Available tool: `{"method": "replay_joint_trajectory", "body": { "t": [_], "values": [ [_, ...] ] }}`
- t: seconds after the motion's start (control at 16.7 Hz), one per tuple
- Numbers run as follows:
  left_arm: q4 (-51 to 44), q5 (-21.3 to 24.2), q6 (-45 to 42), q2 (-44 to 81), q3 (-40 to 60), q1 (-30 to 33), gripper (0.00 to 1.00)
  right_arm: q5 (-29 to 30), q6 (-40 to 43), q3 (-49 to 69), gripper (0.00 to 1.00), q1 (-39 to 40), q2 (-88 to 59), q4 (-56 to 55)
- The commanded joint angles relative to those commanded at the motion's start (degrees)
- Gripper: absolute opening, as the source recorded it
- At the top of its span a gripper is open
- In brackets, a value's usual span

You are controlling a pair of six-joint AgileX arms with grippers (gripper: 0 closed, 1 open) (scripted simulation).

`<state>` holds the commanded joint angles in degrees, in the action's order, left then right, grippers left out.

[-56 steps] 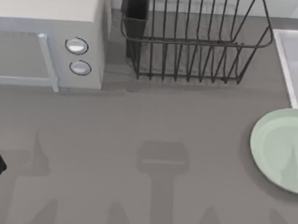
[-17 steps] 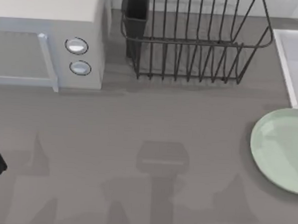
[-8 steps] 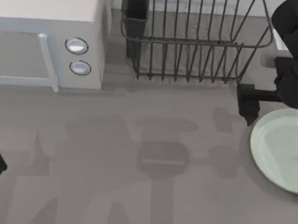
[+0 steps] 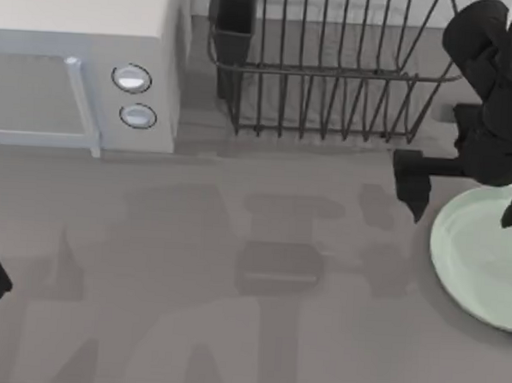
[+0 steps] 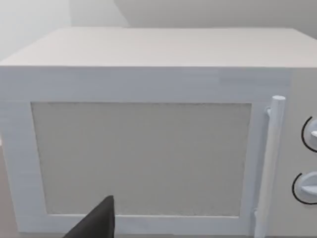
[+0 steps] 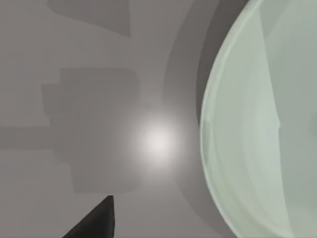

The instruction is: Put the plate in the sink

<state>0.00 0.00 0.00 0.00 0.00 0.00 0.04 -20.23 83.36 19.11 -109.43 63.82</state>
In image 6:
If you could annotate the pale green bowl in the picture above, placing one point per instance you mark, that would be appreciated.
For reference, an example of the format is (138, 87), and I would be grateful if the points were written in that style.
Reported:
(260, 124)

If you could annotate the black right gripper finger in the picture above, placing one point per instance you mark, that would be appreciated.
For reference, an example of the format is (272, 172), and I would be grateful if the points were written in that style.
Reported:
(99, 220)

